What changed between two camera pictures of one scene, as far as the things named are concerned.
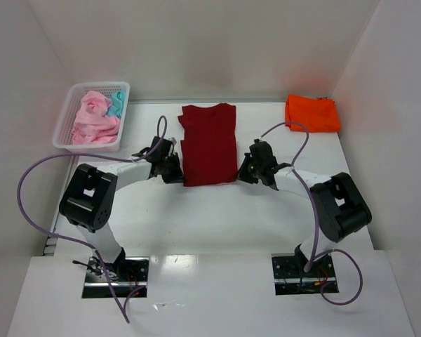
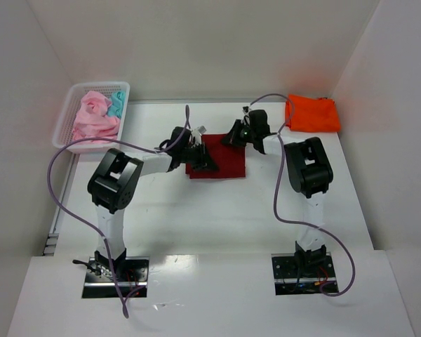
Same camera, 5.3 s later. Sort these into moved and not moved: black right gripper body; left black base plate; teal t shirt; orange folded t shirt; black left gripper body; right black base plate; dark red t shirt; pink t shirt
Moved: black right gripper body; black left gripper body; dark red t shirt
Not moved: teal t shirt; right black base plate; left black base plate; pink t shirt; orange folded t shirt
